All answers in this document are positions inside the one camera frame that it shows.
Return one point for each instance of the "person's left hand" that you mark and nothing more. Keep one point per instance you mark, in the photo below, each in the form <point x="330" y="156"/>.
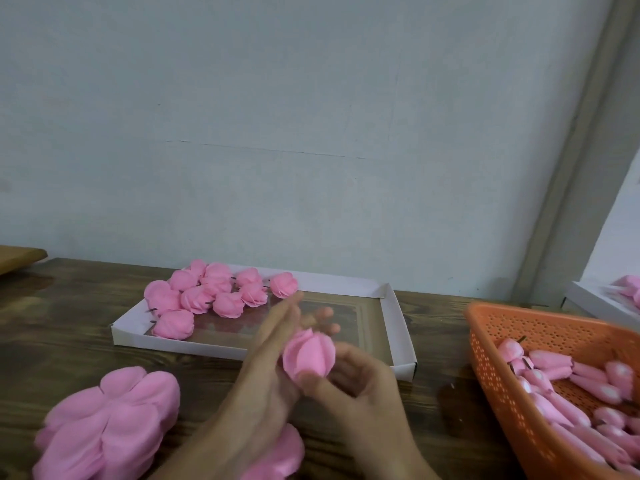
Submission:
<point x="258" y="380"/>

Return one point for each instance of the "person's right hand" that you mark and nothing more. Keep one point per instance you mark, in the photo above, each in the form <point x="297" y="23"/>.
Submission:
<point x="365" y="405"/>

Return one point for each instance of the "stack of pink petals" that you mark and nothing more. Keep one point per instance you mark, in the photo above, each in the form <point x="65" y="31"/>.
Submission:
<point x="105" y="430"/>
<point x="278" y="457"/>

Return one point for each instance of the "white shallow tray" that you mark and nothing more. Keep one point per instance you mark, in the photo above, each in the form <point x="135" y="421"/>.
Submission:
<point x="380" y="305"/>

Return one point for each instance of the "pink petal flower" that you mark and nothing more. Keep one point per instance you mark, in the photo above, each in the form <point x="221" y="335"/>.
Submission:
<point x="216" y="279"/>

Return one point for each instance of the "group of finished pink roses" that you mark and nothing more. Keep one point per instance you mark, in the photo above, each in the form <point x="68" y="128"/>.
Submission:
<point x="160" y="295"/>

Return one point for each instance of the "pink rose buds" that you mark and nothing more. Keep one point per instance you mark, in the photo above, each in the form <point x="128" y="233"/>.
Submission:
<point x="572" y="387"/>

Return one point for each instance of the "pile of pink petals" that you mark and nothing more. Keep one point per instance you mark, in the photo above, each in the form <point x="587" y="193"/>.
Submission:
<point x="628" y="290"/>

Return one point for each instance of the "person's left forearm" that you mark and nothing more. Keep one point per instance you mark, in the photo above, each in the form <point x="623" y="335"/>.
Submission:
<point x="195" y="460"/>

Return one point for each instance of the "person's right forearm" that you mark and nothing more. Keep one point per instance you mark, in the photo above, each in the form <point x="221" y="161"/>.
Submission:
<point x="405" y="470"/>

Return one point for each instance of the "orange plastic basket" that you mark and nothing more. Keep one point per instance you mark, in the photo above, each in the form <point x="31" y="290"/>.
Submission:
<point x="495" y="390"/>

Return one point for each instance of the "grey door frame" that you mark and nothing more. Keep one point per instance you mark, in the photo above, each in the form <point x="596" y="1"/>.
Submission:
<point x="578" y="140"/>

